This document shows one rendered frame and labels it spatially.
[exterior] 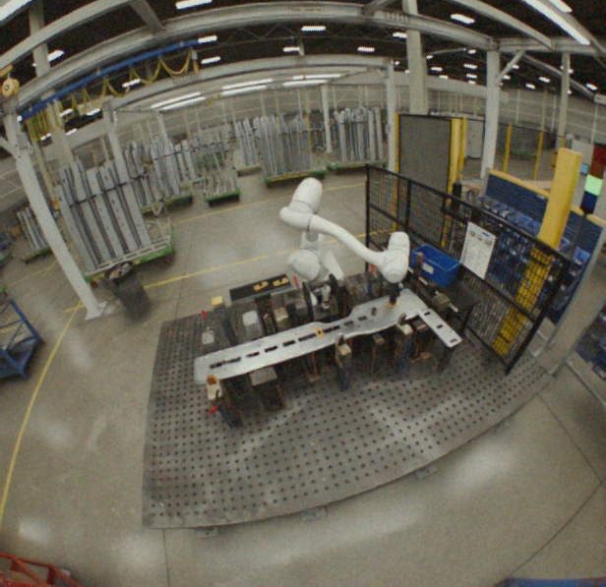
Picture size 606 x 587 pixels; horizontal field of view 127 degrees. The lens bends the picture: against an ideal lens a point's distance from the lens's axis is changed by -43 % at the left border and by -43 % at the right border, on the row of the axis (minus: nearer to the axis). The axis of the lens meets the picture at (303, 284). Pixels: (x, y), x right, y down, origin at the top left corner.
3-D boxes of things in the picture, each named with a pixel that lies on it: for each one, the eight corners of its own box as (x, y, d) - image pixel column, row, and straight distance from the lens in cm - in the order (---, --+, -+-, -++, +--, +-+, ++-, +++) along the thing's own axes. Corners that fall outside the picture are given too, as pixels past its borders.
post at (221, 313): (233, 356, 185) (212, 308, 156) (232, 348, 191) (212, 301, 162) (244, 353, 185) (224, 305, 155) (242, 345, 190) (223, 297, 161)
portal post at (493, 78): (499, 238, 533) (522, 47, 507) (466, 218, 584) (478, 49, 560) (510, 235, 561) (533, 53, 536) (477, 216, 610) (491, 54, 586)
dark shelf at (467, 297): (458, 315, 166) (459, 311, 165) (379, 246, 219) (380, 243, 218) (481, 303, 182) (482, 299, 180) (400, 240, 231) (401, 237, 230)
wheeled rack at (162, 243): (88, 293, 569) (45, 209, 531) (101, 267, 650) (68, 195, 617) (176, 262, 498) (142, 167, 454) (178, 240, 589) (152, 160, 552)
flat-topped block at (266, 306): (268, 346, 184) (253, 295, 153) (266, 337, 189) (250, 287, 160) (281, 341, 184) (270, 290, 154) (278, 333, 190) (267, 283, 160)
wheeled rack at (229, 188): (242, 200, 728) (229, 135, 699) (206, 209, 734) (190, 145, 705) (238, 185, 913) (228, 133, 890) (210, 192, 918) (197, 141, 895)
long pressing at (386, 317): (195, 390, 141) (194, 389, 140) (193, 358, 156) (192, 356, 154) (430, 310, 166) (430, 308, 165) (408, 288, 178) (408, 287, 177)
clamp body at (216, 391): (230, 435, 157) (205, 404, 126) (226, 412, 163) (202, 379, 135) (248, 430, 155) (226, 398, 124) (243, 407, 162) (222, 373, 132)
